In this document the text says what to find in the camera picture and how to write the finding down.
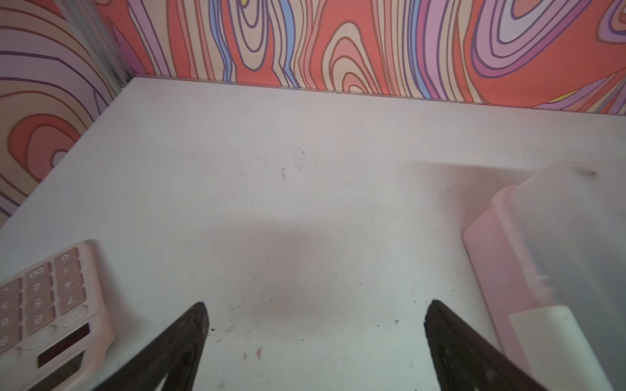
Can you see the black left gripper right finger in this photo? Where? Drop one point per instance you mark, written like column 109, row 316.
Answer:
column 464, row 360

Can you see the pink white calculator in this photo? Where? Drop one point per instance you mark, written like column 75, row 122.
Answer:
column 55, row 326

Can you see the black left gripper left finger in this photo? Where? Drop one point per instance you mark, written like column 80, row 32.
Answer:
column 170, row 361

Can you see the pink plastic tool box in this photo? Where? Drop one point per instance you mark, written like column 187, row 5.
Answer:
column 549, row 255

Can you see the aluminium left corner post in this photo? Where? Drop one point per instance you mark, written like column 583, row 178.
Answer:
column 98, row 40

